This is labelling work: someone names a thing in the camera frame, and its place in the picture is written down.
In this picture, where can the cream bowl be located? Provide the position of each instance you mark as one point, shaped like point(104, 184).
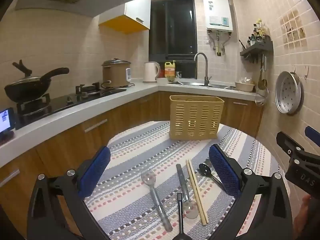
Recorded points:
point(244, 87)

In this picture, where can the white gas water heater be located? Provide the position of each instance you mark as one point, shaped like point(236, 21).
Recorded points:
point(217, 12)

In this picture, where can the smartphone on stand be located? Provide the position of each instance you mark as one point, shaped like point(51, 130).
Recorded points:
point(5, 121)

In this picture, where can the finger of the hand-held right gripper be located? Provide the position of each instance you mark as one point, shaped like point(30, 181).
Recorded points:
point(313, 133)
point(287, 142)

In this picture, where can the steel kitchen faucet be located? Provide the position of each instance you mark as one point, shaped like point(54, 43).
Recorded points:
point(206, 72)

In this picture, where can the round metal steamer tray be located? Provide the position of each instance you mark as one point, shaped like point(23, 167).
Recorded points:
point(287, 92)

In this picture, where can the hanging metal strainer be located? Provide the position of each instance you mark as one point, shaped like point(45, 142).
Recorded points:
point(261, 97)

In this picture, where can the wooden base cabinets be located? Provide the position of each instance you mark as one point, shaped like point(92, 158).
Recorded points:
point(67, 145)

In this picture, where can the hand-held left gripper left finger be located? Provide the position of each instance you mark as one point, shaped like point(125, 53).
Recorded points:
point(93, 170)

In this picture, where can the row of condiment bottles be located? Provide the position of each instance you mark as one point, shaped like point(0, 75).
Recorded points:
point(258, 35)

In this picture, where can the black slotted spoon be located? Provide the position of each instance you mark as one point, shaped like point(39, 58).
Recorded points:
point(204, 168)

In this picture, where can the person's right hand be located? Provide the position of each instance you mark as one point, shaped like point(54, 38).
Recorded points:
point(303, 210)

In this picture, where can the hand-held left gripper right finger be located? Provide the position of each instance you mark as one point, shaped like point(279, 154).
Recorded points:
point(224, 173)

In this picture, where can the wooden chopstick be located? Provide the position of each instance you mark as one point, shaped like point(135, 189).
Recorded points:
point(195, 190)
point(198, 190)

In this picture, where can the black wok with lid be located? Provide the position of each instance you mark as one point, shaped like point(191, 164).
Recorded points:
point(27, 87)

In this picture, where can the white and yellow wall cabinet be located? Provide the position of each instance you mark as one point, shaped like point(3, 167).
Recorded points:
point(135, 7)

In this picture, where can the dark wall spice shelf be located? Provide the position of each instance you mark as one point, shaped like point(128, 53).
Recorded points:
point(257, 48)

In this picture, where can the striped woven tablecloth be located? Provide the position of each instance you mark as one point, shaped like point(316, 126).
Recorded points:
point(140, 155)

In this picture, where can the clear plastic spoon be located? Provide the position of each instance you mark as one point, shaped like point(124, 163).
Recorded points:
point(156, 200)
point(183, 185)

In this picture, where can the yellow slotted utensil basket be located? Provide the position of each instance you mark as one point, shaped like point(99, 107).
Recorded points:
point(196, 116)

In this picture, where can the dark window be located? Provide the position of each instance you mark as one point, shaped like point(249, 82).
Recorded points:
point(172, 27)

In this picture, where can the brown rice cooker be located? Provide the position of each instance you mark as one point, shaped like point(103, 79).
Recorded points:
point(115, 73)

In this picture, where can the steel kitchen sink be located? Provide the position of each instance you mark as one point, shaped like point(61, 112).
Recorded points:
point(197, 83)

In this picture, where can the hanging golden ladle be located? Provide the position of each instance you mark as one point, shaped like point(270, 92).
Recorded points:
point(262, 81)

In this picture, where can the black glass gas stove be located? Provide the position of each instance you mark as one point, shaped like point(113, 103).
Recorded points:
point(62, 103)

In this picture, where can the water heater pipes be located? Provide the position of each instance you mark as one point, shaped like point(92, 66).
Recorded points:
point(218, 45)

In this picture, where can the white kitchen countertop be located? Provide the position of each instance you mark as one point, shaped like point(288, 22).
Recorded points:
point(82, 110)

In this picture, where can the yellow detergent bottle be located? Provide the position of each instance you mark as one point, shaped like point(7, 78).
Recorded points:
point(170, 70)

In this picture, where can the white electric kettle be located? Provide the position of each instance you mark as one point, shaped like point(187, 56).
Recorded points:
point(150, 72)

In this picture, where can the metal wall hooks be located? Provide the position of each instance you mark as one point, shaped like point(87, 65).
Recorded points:
point(306, 71)

